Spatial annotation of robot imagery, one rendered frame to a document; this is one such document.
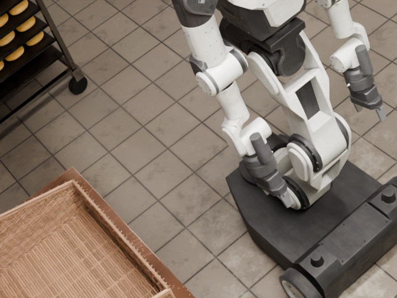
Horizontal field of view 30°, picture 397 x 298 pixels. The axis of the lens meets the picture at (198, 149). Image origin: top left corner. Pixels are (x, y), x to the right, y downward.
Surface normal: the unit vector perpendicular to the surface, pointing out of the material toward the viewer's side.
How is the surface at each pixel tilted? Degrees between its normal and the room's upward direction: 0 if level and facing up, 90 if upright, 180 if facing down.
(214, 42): 87
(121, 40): 0
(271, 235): 0
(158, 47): 0
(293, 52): 90
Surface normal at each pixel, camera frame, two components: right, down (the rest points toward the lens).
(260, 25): -0.07, 0.86
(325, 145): 0.45, 0.21
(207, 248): -0.24, -0.62
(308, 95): 0.55, 0.39
